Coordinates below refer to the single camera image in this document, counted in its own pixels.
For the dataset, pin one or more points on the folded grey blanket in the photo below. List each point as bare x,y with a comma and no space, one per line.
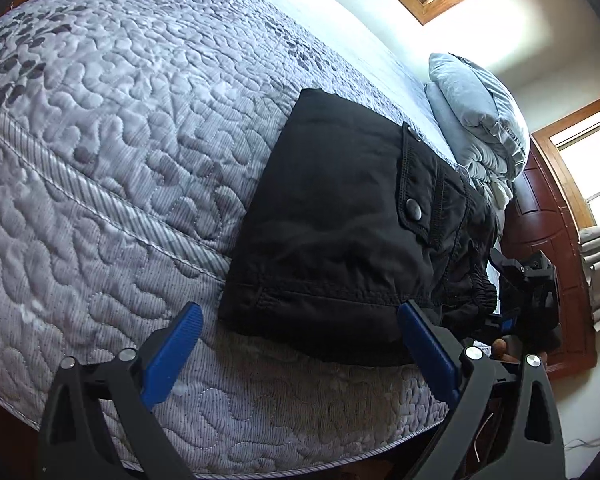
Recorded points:
480,160

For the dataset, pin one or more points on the person's right hand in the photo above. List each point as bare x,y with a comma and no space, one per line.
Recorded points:
501,347

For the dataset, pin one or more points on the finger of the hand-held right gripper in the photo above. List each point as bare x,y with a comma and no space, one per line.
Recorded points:
509,320
505,262

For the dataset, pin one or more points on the narrow wooden framed window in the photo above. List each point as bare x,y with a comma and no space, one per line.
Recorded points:
587,160

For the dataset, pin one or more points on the grey pillow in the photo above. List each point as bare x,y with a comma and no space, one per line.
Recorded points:
470,95

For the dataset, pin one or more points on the black quilted pants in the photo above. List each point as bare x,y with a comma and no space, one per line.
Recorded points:
340,210

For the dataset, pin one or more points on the dark wooden headboard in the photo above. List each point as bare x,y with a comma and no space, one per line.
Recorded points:
545,240

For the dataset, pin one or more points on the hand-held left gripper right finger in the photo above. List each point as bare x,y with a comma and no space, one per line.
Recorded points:
430,355

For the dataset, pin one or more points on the grey quilted bed mattress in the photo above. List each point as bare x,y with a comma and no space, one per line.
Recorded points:
120,135

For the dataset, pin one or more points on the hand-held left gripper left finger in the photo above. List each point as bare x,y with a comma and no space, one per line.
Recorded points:
172,355

